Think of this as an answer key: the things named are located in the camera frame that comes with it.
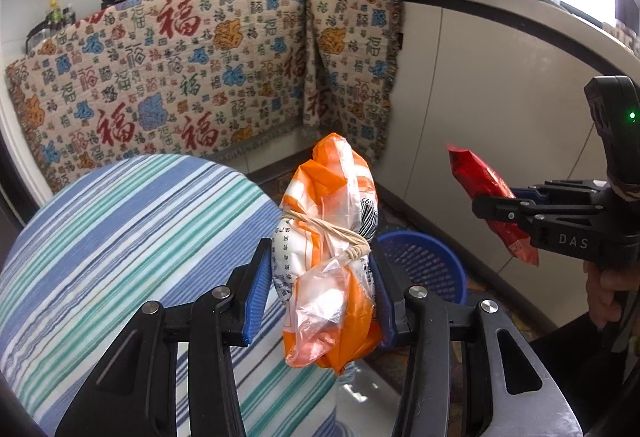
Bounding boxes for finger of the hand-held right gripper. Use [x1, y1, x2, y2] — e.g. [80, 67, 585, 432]
[471, 194, 612, 238]
[510, 179, 613, 201]

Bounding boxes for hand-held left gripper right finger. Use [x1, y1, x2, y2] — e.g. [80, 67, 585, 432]
[367, 249, 583, 437]

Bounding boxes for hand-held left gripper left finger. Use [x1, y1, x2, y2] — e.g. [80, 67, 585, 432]
[55, 237, 275, 437]

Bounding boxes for red wrapper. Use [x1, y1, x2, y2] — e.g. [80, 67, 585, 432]
[446, 143, 541, 268]

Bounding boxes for blue plastic basket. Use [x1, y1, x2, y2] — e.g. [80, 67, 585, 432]
[372, 231, 468, 305]

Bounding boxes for orange and white plastic bag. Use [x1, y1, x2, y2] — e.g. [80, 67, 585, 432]
[270, 133, 382, 375]

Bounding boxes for person's right hand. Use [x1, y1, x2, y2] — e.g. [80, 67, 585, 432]
[584, 262, 640, 333]

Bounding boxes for white base cabinet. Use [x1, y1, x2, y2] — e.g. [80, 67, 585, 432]
[385, 0, 640, 333]

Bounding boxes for person's dark pants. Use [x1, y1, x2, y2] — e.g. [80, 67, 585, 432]
[527, 312, 613, 423]

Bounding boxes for round table with striped tablecloth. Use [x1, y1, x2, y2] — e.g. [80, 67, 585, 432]
[0, 154, 351, 437]

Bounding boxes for small printed blanket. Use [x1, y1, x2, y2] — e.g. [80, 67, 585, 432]
[300, 0, 405, 162]

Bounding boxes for large printed blanket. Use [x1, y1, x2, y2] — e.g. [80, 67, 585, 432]
[5, 0, 313, 195]

